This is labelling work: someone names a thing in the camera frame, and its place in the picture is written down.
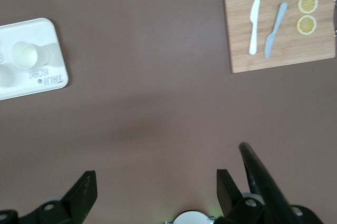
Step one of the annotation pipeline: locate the yellow lemon slice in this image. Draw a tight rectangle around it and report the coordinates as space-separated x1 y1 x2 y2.
298 0 319 14
296 15 318 36

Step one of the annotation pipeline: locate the bamboo cutting board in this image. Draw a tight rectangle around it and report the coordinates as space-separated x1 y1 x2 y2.
224 0 337 74

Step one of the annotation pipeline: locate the white plastic knife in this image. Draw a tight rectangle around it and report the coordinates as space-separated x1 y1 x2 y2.
249 0 262 56

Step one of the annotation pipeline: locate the white plastic cup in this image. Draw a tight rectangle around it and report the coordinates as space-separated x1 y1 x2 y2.
12 41 51 70

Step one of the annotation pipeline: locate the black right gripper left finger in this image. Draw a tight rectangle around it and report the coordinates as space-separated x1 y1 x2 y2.
0 170 98 224

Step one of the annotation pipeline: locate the grey plastic knife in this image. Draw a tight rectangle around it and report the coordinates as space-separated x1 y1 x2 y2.
264 2 289 59

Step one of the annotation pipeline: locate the cream tray with bear print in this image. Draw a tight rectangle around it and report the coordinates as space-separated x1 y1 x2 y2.
0 17 70 101

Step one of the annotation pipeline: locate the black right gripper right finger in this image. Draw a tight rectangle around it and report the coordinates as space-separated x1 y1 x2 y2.
216 168 325 224

